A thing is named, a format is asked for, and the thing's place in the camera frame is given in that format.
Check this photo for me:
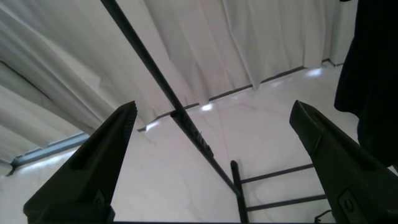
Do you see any white curtain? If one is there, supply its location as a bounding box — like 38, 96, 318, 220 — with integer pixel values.
0, 0, 359, 177

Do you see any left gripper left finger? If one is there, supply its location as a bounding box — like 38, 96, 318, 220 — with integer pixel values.
22, 100, 139, 223

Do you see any black clothes rack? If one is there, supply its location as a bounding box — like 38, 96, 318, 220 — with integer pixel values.
99, 0, 328, 223

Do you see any black short-sleeved shirt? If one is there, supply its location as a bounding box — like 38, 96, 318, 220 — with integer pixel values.
333, 0, 398, 168

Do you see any black cable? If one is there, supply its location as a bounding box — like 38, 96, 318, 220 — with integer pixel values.
313, 208, 333, 223

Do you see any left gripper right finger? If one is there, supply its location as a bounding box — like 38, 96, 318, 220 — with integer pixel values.
289, 99, 398, 223

